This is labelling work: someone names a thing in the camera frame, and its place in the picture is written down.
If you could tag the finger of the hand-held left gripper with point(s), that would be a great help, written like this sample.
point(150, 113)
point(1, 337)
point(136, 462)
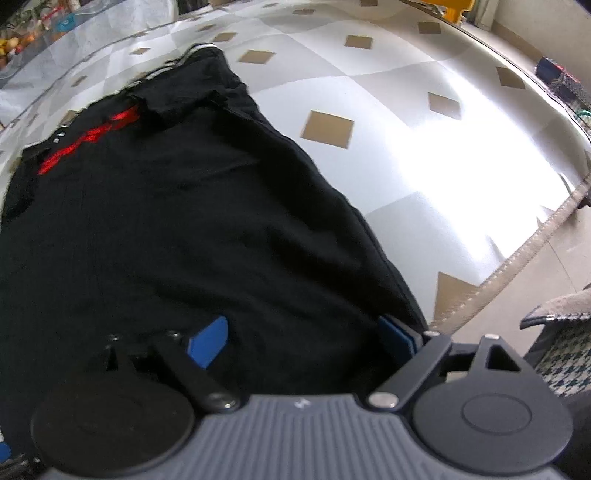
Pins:
point(14, 468)

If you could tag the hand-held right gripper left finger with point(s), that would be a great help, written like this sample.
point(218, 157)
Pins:
point(207, 344)

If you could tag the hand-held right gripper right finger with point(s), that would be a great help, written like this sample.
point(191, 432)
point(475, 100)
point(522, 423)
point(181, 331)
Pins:
point(398, 340)

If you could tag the black t-shirt red print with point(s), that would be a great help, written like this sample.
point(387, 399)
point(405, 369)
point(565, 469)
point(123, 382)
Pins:
point(184, 207)

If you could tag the houndstooth fabric chair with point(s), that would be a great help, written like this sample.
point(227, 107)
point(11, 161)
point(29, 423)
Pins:
point(563, 350)

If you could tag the dark blue red box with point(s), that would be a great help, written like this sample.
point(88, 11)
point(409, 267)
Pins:
point(565, 83)

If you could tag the cabinet with grey patterned cover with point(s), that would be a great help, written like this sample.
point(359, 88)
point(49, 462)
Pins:
point(92, 32)

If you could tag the yellow plastic chair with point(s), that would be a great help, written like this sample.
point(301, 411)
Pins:
point(450, 8)

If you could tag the red-lid plastic container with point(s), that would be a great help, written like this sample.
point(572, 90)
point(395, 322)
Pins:
point(60, 21)

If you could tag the fruit basket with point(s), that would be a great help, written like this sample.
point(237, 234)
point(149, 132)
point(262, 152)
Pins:
point(14, 46)

